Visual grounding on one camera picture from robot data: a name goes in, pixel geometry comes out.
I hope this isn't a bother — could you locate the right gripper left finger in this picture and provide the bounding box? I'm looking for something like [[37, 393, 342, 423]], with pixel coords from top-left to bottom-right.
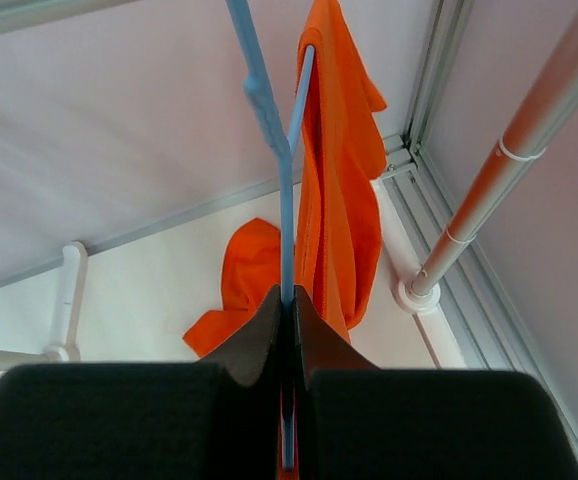
[[0, 288, 281, 479]]

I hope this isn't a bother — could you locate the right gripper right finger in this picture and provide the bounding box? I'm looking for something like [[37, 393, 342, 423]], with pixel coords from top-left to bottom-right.
[[294, 288, 578, 479]]

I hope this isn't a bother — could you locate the orange t shirt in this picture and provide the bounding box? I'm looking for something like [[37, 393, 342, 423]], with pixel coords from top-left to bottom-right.
[[183, 1, 387, 357]]

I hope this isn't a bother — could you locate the blue wire hanger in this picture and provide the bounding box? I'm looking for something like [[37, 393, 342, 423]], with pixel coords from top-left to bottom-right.
[[227, 1, 315, 476]]

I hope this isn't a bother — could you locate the metal clothes rack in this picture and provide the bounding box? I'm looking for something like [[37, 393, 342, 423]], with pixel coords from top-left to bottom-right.
[[0, 0, 578, 405]]

